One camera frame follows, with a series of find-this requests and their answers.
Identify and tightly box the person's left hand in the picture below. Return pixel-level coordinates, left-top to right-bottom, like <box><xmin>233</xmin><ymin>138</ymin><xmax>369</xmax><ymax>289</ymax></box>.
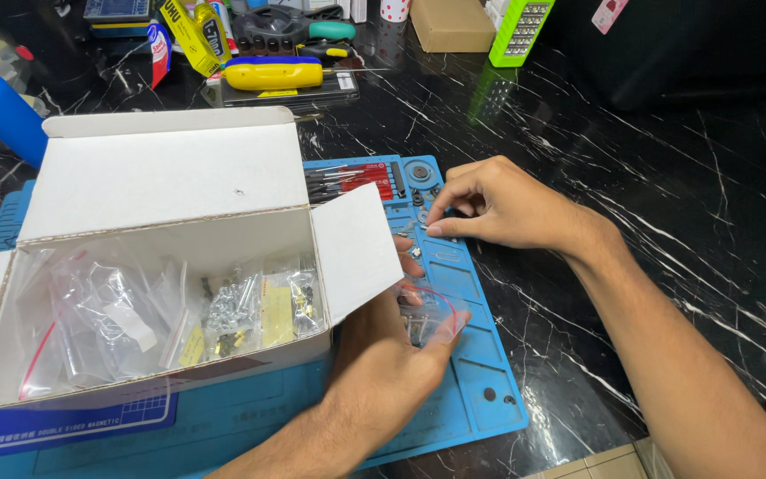
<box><xmin>322</xmin><ymin>234</ymin><xmax>472</xmax><ymax>430</ymax></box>

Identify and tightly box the person's right hand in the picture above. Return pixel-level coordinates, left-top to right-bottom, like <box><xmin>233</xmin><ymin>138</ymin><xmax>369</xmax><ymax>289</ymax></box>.
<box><xmin>426</xmin><ymin>156</ymin><xmax>589</xmax><ymax>258</ymax></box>

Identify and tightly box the small clear zip bag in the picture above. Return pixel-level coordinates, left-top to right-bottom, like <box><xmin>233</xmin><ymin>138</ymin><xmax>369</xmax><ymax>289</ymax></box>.
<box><xmin>396</xmin><ymin>284</ymin><xmax>468</xmax><ymax>349</ymax></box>

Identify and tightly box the blue silicone repair mat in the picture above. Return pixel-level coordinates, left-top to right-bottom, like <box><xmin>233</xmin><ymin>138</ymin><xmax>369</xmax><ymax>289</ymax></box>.
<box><xmin>0</xmin><ymin>154</ymin><xmax>530</xmax><ymax>479</ymax></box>

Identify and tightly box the red card tool set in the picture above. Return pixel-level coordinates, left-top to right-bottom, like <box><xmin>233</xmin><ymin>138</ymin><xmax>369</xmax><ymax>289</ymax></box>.
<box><xmin>306</xmin><ymin>162</ymin><xmax>395</xmax><ymax>204</ymax></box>

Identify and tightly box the green led lamp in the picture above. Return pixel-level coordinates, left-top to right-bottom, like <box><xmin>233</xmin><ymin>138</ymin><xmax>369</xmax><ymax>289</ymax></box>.
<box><xmin>487</xmin><ymin>0</ymin><xmax>557</xmax><ymax>69</ymax></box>

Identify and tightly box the brown cardboard box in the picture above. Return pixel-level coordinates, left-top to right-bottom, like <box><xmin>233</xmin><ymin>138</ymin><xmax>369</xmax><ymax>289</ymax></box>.
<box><xmin>409</xmin><ymin>0</ymin><xmax>496</xmax><ymax>54</ymax></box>

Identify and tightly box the pink card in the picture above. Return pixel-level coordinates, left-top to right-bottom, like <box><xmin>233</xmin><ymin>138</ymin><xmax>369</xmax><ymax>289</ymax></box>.
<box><xmin>590</xmin><ymin>0</ymin><xmax>630</xmax><ymax>36</ymax></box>

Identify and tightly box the heap of clear hardware bags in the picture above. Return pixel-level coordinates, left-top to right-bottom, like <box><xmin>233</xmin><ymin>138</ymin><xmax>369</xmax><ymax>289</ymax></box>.
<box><xmin>19</xmin><ymin>251</ymin><xmax>325</xmax><ymax>400</ymax></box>

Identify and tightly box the large black bag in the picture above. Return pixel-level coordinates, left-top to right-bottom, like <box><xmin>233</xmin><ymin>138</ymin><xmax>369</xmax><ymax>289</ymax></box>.
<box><xmin>541</xmin><ymin>0</ymin><xmax>766</xmax><ymax>113</ymax></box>

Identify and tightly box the white red dotted cup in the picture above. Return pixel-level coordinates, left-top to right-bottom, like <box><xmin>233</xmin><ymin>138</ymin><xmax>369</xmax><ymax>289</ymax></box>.
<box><xmin>379</xmin><ymin>0</ymin><xmax>412</xmax><ymax>24</ymax></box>

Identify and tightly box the black bit set case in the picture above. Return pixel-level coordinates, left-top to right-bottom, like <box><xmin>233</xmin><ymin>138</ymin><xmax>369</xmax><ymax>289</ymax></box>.
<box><xmin>219</xmin><ymin>69</ymin><xmax>361</xmax><ymax>113</ymax></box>

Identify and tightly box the small yellow black tool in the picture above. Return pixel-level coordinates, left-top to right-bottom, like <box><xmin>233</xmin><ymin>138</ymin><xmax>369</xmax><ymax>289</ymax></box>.
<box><xmin>296</xmin><ymin>40</ymin><xmax>355</xmax><ymax>60</ymax></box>

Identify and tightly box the white cardboard box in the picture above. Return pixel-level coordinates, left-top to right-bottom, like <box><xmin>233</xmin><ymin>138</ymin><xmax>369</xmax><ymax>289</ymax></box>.
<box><xmin>0</xmin><ymin>106</ymin><xmax>406</xmax><ymax>411</ymax></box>

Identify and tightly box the yellow blue screwdriver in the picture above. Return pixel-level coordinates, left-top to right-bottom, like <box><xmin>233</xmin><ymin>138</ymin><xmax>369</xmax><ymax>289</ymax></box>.
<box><xmin>223</xmin><ymin>56</ymin><xmax>392</xmax><ymax>93</ymax></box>

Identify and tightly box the black teal hand tool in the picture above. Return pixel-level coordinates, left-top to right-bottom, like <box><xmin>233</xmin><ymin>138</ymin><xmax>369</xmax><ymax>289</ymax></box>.
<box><xmin>232</xmin><ymin>4</ymin><xmax>358</xmax><ymax>45</ymax></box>

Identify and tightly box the row of dark small bottles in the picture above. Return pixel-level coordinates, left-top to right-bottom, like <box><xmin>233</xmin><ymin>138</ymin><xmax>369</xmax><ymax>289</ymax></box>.
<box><xmin>236</xmin><ymin>36</ymin><xmax>295</xmax><ymax>58</ymax></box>

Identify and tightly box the yellow glue bottle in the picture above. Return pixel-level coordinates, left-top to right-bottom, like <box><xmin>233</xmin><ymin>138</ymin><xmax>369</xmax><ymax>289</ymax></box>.
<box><xmin>193</xmin><ymin>2</ymin><xmax>233</xmax><ymax>65</ymax></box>

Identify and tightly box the yellow glue box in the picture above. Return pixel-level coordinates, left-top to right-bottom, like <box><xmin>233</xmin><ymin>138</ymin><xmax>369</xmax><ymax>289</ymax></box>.
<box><xmin>159</xmin><ymin>0</ymin><xmax>224</xmax><ymax>79</ymax></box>

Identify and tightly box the red white packet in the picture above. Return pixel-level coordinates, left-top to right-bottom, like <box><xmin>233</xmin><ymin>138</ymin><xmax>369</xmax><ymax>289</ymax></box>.
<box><xmin>146</xmin><ymin>19</ymin><xmax>173</xmax><ymax>91</ymax></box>

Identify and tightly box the blue plastic bottle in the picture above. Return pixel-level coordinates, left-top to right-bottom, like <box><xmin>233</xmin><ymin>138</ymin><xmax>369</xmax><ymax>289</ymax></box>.
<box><xmin>0</xmin><ymin>53</ymin><xmax>50</xmax><ymax>170</ymax></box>

